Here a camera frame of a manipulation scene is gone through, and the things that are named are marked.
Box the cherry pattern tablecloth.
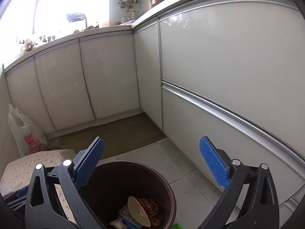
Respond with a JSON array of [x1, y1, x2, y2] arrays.
[[1, 149, 79, 228]]

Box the white plastic shopping bag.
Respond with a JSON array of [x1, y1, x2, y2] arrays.
[[8, 104, 48, 157]]

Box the instant noodle cup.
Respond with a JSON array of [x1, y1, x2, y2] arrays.
[[127, 196, 159, 227]]

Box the brown round trash bin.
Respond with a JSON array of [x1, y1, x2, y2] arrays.
[[79, 160, 176, 228]]

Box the white kitchen base cabinets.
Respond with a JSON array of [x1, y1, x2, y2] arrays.
[[6, 0, 304, 205]]

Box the green floor mat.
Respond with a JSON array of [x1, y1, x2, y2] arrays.
[[47, 113, 166, 159]]

